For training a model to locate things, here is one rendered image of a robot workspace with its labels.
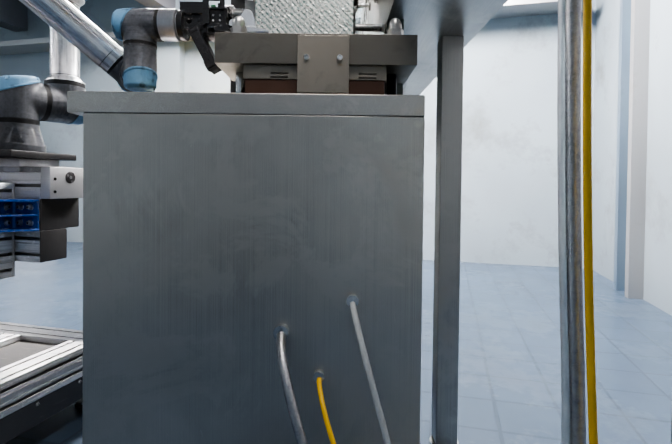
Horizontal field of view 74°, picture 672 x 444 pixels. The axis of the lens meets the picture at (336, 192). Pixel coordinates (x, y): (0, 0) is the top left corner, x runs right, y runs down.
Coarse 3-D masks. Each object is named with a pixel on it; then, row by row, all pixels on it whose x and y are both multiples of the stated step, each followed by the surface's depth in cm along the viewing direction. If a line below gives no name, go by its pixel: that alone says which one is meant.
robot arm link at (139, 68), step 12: (132, 48) 104; (144, 48) 105; (156, 48) 108; (132, 60) 104; (144, 60) 105; (156, 60) 108; (120, 72) 112; (132, 72) 104; (144, 72) 105; (156, 72) 108; (132, 84) 104; (144, 84) 105; (156, 84) 109
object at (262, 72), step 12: (252, 72) 89; (264, 72) 89; (276, 72) 89; (288, 72) 89; (360, 72) 89; (372, 72) 89; (384, 72) 89; (252, 84) 89; (264, 84) 89; (276, 84) 89; (288, 84) 89; (360, 84) 89; (372, 84) 89
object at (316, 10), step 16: (256, 0) 107; (272, 0) 107; (288, 0) 107; (304, 0) 107; (320, 0) 107; (336, 0) 107; (352, 0) 107; (256, 16) 107; (272, 16) 107; (288, 16) 107; (304, 16) 107; (320, 16) 107; (336, 16) 107; (352, 16) 107; (272, 32) 107; (288, 32) 107; (304, 32) 107; (320, 32) 107; (336, 32) 107; (352, 32) 107
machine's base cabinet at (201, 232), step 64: (128, 128) 82; (192, 128) 82; (256, 128) 82; (320, 128) 82; (384, 128) 82; (128, 192) 82; (192, 192) 82; (256, 192) 82; (320, 192) 82; (384, 192) 82; (128, 256) 82; (192, 256) 82; (256, 256) 82; (320, 256) 82; (384, 256) 82; (128, 320) 83; (192, 320) 83; (256, 320) 83; (320, 320) 83; (384, 320) 83; (128, 384) 83; (192, 384) 83; (256, 384) 83; (384, 384) 83
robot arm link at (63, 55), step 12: (72, 0) 144; (84, 0) 148; (60, 36) 142; (60, 48) 142; (72, 48) 144; (60, 60) 142; (72, 60) 144; (60, 72) 142; (72, 72) 144; (48, 84) 141; (60, 84) 141; (72, 84) 143; (84, 84) 147; (60, 96) 140; (60, 108) 140; (48, 120) 141; (60, 120) 143; (72, 120) 145
